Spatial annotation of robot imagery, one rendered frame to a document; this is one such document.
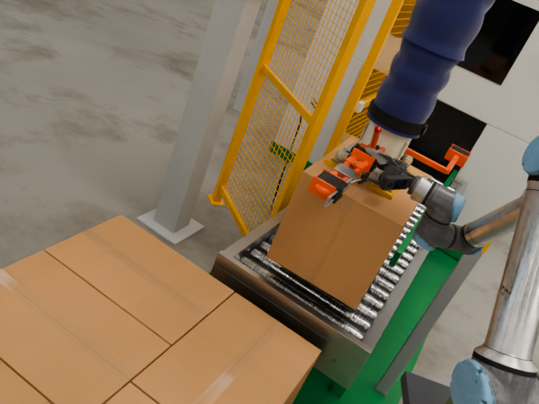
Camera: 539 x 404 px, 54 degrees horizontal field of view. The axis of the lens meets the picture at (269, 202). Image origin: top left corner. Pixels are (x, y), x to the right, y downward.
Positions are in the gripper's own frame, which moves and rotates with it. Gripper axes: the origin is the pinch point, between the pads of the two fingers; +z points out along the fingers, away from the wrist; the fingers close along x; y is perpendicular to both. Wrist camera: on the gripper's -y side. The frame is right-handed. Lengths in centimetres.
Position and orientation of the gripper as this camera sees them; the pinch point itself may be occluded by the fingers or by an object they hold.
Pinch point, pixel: (362, 159)
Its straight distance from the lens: 186.2
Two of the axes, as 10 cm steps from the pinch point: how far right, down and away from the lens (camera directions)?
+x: 3.3, -8.2, -4.8
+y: 4.6, -3.0, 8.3
